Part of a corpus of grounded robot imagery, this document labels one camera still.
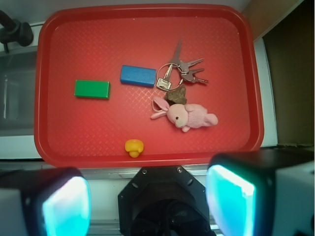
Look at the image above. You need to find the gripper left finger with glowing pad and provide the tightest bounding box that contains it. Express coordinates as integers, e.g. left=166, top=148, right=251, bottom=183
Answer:
left=0, top=167, right=92, bottom=236

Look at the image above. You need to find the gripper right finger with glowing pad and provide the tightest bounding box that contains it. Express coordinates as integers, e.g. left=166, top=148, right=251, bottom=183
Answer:
left=206, top=148, right=315, bottom=236

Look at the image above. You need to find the green rectangular block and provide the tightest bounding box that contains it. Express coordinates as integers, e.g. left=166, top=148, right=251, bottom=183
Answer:
left=74, top=80, right=111, bottom=99

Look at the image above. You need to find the blue rectangular block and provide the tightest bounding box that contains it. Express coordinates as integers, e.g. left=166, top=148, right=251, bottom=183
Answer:
left=120, top=65, right=156, bottom=88

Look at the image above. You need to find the yellow rubber duck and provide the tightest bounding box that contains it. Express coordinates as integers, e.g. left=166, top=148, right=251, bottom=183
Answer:
left=125, top=139, right=144, bottom=158

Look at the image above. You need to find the pink plush bunny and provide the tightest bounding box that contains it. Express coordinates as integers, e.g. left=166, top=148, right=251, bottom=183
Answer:
left=151, top=97, right=219, bottom=133

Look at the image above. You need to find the red plastic tray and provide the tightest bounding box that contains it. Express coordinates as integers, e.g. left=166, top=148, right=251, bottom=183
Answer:
left=34, top=4, right=264, bottom=168

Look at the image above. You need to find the brown rock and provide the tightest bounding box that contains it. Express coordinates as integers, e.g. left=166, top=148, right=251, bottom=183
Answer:
left=165, top=85, right=187, bottom=105

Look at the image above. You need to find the silver key bunch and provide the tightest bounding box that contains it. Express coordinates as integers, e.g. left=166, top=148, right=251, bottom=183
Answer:
left=156, top=39, right=209, bottom=91

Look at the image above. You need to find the black clamp knob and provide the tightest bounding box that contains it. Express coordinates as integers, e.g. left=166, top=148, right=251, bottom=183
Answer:
left=0, top=10, right=34, bottom=54

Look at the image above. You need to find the black octagonal mount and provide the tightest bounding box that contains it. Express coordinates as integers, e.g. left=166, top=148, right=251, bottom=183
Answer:
left=118, top=166, right=215, bottom=236

